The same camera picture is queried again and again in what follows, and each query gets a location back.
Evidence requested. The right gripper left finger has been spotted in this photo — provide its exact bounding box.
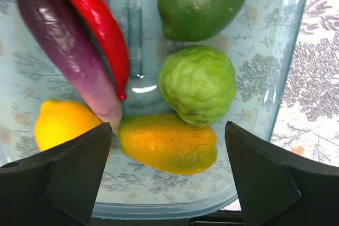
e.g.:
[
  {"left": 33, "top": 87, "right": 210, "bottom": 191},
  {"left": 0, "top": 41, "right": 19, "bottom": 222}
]
[{"left": 1, "top": 123, "right": 112, "bottom": 225}]

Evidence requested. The purple eggplant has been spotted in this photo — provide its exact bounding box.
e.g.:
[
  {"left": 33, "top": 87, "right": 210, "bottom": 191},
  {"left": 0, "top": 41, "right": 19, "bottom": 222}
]
[{"left": 16, "top": 0, "right": 122, "bottom": 134}]

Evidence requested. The clear blue plastic tray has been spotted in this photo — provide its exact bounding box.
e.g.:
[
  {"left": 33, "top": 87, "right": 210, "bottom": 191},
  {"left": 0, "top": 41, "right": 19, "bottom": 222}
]
[{"left": 1, "top": 0, "right": 306, "bottom": 220}]

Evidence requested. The light green bumpy fruit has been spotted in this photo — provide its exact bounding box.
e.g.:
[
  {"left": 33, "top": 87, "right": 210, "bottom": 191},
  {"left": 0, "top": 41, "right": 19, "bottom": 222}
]
[{"left": 158, "top": 46, "right": 237, "bottom": 125}]

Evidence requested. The orange green mango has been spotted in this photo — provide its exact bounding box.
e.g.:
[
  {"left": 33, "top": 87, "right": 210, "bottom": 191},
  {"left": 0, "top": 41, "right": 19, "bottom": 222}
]
[{"left": 119, "top": 113, "right": 217, "bottom": 175}]

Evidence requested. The floral table mat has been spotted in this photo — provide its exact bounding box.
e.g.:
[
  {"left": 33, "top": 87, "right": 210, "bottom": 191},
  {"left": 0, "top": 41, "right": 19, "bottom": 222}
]
[{"left": 271, "top": 0, "right": 338, "bottom": 166}]

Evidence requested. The yellow lemon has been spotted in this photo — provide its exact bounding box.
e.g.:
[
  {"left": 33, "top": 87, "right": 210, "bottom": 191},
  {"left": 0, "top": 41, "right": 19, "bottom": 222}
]
[{"left": 34, "top": 99, "right": 102, "bottom": 152}]

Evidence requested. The red chili pepper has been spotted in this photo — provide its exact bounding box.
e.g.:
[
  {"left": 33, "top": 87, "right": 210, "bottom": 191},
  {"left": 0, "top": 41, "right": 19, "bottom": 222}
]
[{"left": 70, "top": 0, "right": 130, "bottom": 101}]

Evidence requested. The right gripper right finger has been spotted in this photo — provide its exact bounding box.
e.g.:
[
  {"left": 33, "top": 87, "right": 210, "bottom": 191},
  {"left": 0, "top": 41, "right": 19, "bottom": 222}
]
[{"left": 225, "top": 122, "right": 338, "bottom": 225}]

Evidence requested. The dark green lime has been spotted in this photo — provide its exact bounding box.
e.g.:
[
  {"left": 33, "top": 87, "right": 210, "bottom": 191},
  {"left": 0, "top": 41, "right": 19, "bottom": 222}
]
[{"left": 158, "top": 0, "right": 245, "bottom": 42}]

